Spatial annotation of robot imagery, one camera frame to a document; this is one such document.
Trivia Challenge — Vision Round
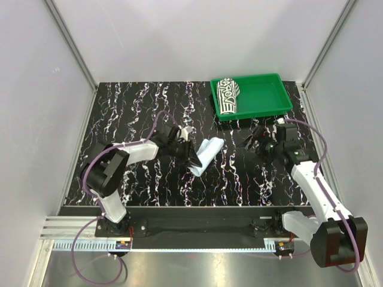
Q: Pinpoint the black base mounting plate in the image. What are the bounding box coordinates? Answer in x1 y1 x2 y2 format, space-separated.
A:
95 206 296 249

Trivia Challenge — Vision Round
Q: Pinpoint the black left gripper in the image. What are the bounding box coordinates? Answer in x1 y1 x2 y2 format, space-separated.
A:
168 139 202 169

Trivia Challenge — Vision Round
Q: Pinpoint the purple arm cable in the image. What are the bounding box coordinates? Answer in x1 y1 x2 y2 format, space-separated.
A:
71 111 186 283
279 118 358 273

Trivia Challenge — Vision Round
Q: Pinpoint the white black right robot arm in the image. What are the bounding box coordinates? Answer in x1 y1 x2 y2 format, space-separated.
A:
242 118 368 272

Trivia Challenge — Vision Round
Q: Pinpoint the left cable junction box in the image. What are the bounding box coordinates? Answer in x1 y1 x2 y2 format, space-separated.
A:
115 240 132 249

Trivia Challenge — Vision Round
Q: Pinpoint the light blue towel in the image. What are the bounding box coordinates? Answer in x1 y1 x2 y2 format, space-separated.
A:
189 137 224 177

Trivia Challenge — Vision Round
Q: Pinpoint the green plastic tray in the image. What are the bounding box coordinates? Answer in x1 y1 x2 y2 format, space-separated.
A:
210 74 293 121

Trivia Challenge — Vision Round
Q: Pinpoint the right cable junction box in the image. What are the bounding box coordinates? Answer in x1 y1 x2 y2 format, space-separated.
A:
278 241 294 253

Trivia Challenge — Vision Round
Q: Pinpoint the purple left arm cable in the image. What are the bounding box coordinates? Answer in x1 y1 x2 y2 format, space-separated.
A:
71 111 186 283

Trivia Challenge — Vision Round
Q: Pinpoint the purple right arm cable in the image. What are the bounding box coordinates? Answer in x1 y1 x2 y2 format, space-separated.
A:
279 118 358 273

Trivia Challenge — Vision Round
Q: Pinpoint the green white striped towel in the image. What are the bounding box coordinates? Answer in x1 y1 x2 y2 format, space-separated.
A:
217 78 241 115

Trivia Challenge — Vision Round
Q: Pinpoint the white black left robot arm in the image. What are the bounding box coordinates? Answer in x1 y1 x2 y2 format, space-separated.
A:
81 126 202 237

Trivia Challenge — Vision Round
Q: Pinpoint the cable junction box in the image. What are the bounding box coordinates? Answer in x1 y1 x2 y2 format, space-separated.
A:
115 240 132 249
278 241 294 253

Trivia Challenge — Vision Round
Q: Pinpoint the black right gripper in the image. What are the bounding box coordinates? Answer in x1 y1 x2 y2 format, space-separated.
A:
235 126 283 169

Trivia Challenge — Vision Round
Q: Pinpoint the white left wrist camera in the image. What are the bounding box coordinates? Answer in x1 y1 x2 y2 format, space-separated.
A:
178 126 193 141

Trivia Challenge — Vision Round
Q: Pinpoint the aluminium frame rail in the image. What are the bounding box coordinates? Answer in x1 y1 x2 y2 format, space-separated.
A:
40 216 364 240

